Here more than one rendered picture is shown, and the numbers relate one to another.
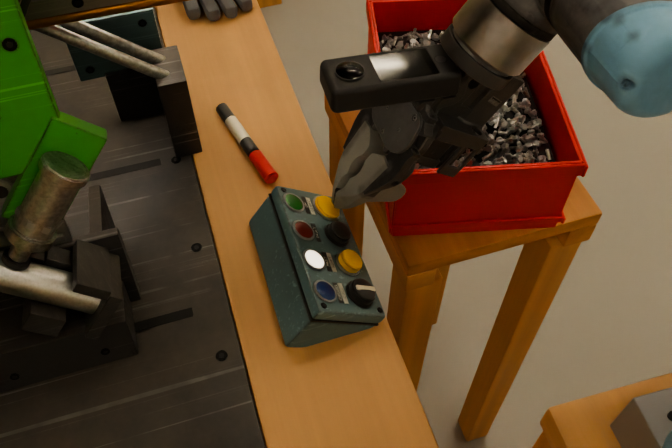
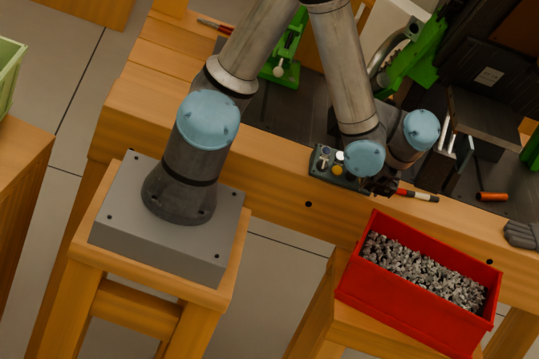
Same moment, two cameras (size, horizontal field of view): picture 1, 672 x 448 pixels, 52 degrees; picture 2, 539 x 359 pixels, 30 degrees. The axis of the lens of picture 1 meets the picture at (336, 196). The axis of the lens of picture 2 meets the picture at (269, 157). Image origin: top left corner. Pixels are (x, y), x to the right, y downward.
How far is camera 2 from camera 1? 215 cm
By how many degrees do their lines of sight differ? 73
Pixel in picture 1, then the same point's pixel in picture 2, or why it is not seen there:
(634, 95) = not seen: hidden behind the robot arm
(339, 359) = (300, 161)
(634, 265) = not seen: outside the picture
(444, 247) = (340, 260)
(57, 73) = (478, 179)
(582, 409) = (245, 215)
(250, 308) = not seen: hidden behind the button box
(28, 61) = (411, 60)
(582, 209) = (339, 313)
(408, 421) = (269, 159)
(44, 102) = (402, 70)
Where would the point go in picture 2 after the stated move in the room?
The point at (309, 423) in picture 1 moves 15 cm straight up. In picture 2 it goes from (281, 145) to (305, 92)
